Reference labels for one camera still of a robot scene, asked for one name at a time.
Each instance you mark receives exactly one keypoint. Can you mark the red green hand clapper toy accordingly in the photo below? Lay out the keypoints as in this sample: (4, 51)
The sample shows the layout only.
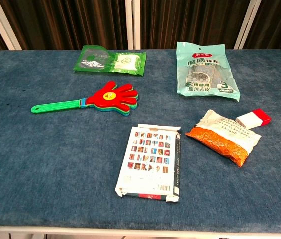
(110, 97)

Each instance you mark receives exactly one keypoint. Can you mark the white picture card box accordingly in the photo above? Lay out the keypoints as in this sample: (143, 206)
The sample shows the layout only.
(147, 159)

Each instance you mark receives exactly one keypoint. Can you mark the green plastic package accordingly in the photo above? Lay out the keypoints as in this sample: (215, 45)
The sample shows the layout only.
(127, 62)

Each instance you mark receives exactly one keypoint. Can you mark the teal cleaning cloth package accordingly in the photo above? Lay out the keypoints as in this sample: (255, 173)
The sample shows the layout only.
(205, 74)

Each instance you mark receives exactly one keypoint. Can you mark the orange white snack packet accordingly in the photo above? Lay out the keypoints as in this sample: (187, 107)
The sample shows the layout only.
(219, 143)

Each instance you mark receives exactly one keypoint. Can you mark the blue felt table cover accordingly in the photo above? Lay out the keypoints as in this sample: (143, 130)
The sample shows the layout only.
(55, 161)

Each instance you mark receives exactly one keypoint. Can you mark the small white red box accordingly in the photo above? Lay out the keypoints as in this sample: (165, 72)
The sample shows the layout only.
(249, 120)

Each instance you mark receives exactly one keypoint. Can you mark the dark brown curtain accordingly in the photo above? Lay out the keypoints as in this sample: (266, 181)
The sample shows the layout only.
(80, 22)

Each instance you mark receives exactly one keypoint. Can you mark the white frame post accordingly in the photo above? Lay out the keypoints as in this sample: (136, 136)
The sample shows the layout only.
(247, 25)
(3, 27)
(132, 25)

